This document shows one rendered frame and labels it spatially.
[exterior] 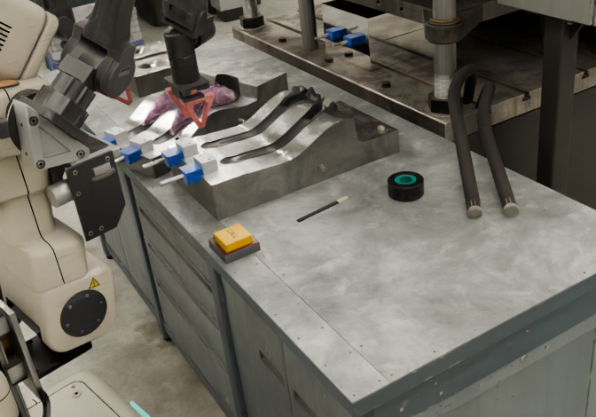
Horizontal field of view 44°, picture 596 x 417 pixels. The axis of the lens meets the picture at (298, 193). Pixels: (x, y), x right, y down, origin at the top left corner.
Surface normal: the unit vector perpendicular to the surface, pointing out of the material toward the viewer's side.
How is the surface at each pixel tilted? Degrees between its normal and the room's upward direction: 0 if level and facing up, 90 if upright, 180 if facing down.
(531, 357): 90
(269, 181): 90
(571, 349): 90
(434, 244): 0
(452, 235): 0
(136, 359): 0
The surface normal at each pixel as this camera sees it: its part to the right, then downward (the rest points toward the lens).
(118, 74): 0.86, 0.49
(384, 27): 0.51, 0.37
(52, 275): 0.68, 0.29
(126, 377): -0.11, -0.87
